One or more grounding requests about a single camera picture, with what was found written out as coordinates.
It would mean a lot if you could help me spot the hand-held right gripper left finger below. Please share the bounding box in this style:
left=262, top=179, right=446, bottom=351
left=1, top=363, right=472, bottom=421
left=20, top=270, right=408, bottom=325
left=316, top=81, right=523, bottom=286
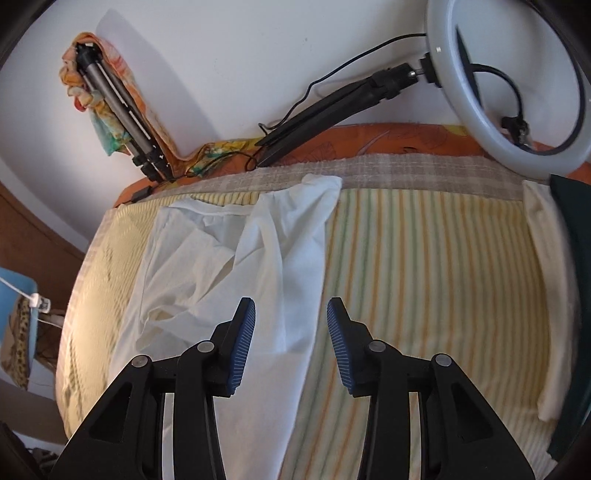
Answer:
left=48, top=298, right=257, bottom=480

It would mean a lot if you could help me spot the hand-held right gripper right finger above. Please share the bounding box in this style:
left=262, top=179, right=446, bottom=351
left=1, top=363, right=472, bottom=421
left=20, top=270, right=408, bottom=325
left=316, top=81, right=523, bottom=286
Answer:
left=326, top=298, right=552, bottom=480

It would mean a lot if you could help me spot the white shirt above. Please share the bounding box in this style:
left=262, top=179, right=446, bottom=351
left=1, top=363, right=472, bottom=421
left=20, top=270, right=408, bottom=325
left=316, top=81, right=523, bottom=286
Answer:
left=108, top=174, right=343, bottom=480

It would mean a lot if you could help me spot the yellow striped blanket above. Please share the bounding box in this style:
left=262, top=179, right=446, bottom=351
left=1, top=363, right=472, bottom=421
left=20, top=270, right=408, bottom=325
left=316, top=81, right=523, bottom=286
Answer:
left=55, top=187, right=578, bottom=480

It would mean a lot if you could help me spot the orange bed sheet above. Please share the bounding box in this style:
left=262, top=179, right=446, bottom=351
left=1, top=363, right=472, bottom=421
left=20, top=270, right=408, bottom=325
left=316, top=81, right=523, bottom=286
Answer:
left=113, top=122, right=591, bottom=208

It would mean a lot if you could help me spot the cream folded cloth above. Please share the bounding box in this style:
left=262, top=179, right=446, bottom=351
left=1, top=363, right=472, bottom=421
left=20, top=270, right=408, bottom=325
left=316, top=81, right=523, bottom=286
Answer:
left=522, top=179, right=580, bottom=422

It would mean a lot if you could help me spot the leopard print cloth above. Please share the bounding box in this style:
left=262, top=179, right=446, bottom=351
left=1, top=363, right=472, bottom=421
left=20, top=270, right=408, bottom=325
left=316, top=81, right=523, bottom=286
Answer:
left=2, top=300, right=35, bottom=388

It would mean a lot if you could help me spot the black tripod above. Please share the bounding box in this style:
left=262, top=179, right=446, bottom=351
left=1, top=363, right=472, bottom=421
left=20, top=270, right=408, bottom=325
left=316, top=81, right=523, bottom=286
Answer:
left=255, top=65, right=421, bottom=167

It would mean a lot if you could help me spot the wooden furniture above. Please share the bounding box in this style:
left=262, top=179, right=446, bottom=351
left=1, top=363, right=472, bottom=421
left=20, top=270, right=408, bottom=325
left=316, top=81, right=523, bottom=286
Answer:
left=0, top=182, right=86, bottom=315

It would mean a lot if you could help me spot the dark green cloth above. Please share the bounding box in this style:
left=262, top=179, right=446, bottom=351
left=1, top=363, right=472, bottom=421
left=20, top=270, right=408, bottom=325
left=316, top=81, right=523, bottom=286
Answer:
left=547, top=173, right=591, bottom=462

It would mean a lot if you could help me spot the colourful floral cloth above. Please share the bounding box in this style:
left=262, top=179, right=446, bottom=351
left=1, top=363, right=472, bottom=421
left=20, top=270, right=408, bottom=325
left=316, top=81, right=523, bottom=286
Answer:
left=59, top=31, right=259, bottom=178

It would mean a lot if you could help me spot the white charger cable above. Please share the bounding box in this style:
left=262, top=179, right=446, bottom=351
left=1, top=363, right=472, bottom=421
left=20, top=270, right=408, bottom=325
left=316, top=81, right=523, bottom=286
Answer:
left=0, top=277, right=63, bottom=328

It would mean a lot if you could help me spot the white ring light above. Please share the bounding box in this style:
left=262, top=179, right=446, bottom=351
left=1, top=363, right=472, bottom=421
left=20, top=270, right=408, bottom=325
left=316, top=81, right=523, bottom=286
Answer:
left=425, top=0, right=591, bottom=178

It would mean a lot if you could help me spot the black tripod stand with cable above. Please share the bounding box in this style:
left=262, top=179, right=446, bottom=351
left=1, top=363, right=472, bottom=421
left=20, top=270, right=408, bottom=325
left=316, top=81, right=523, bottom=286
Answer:
left=185, top=32, right=432, bottom=178

